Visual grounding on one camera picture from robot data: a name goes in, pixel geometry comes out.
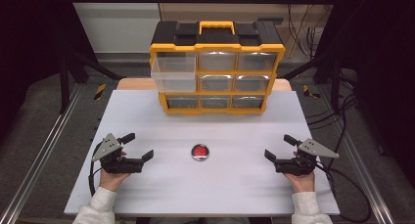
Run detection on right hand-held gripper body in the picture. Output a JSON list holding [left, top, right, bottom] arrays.
[[274, 138, 341, 177]]

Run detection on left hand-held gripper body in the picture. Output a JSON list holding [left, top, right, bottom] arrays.
[[92, 133, 145, 175]]

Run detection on round red metal tin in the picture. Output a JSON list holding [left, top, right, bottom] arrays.
[[190, 143, 210, 162]]

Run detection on clear plastic organizer drawer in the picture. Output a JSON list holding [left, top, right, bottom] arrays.
[[150, 51, 198, 94]]

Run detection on person's right hand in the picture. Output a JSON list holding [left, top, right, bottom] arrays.
[[282, 151, 316, 195]]

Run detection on person's left hand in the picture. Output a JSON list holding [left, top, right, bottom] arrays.
[[98, 150, 132, 193]]

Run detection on yellow black floor tape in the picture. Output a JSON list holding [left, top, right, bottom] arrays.
[[302, 84, 322, 100], [93, 83, 108, 102]]

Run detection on grid of clear plastic drawers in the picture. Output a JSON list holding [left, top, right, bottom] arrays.
[[165, 50, 279, 110]]

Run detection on black curtain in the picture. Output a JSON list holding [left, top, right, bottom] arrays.
[[321, 0, 415, 179], [0, 0, 99, 144]]

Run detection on yellow black organizer cabinet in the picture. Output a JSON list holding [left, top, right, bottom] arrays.
[[149, 20, 287, 115]]

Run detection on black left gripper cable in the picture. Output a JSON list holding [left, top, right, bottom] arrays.
[[88, 141, 105, 197]]

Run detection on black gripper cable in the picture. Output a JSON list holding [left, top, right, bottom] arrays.
[[88, 141, 105, 197], [314, 160, 373, 224]]

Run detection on black floor cables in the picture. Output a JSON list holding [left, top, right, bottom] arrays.
[[305, 71, 360, 173]]

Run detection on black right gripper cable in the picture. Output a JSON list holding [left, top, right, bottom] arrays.
[[314, 160, 373, 224]]

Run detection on aluminium floor rail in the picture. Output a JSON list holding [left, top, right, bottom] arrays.
[[316, 86, 396, 224], [0, 82, 83, 224]]

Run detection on black metal frame stand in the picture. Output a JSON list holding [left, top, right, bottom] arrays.
[[58, 49, 126, 114], [279, 49, 346, 115]]

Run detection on hanging background cables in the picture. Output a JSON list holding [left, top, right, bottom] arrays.
[[285, 0, 326, 60]]

